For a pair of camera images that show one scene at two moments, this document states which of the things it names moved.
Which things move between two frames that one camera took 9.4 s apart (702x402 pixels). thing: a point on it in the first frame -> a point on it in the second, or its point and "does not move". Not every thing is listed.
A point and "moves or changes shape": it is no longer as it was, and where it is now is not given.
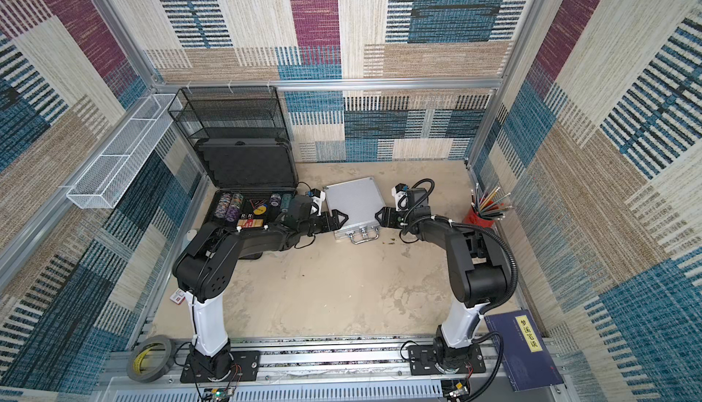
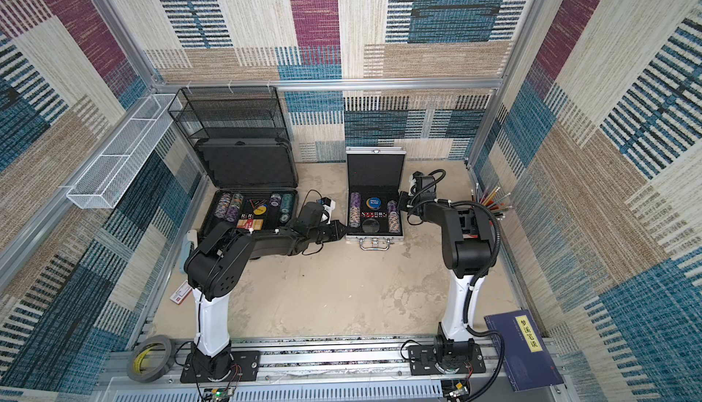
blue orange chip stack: (223, 205) does not move
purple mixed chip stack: (235, 206) does not move
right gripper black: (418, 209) -> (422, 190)
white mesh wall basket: (105, 183) does not move
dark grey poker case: (250, 179) does not move
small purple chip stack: (274, 199) does not move
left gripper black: (336, 220) -> (338, 227)
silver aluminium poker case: (360, 200) moves or changes shape
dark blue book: (526, 358) does not move
